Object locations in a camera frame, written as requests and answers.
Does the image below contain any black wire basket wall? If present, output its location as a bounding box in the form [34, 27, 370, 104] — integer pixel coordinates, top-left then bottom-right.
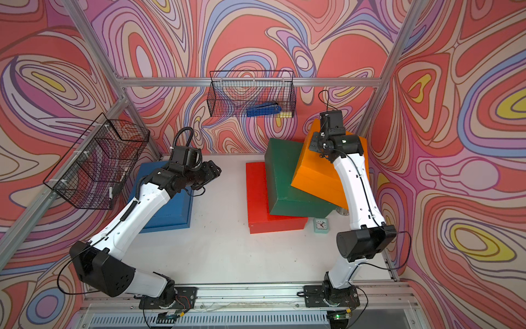
[207, 69, 297, 119]
[43, 114, 150, 210]

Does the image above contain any black wire basket left wall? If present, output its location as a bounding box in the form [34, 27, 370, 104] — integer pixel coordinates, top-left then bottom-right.
[43, 114, 150, 210]

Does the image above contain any blue shoebox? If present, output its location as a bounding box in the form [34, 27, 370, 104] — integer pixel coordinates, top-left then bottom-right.
[127, 161, 193, 234]

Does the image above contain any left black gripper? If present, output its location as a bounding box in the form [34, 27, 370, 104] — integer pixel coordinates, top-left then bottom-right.
[183, 159, 223, 190]

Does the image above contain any aluminium rail front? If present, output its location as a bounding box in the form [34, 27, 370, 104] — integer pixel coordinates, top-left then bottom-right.
[72, 281, 430, 328]

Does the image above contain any green shoebox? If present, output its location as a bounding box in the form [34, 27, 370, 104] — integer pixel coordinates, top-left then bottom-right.
[264, 138, 336, 218]

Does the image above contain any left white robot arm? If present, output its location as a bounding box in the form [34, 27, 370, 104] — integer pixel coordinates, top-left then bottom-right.
[69, 146, 221, 308]

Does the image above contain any small mint green clock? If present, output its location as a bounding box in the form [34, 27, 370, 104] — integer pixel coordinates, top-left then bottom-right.
[313, 218, 330, 234]

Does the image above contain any red shoebox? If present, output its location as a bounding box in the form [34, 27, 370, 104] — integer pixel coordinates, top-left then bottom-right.
[245, 162, 308, 234]

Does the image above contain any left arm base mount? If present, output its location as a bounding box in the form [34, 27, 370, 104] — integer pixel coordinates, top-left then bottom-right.
[139, 285, 198, 311]

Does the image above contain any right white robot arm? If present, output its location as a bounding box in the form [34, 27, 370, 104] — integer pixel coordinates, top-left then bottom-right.
[309, 110, 397, 290]

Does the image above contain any blue stapler in basket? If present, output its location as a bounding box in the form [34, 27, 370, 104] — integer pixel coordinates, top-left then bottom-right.
[246, 101, 282, 117]

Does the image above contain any black wire basket back wall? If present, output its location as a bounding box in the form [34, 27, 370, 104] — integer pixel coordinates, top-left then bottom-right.
[207, 69, 297, 119]

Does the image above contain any orange shoebox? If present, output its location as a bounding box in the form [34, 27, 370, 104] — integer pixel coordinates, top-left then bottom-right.
[291, 119, 347, 209]

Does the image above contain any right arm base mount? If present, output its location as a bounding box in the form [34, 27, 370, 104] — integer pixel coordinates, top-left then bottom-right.
[297, 281, 360, 310]

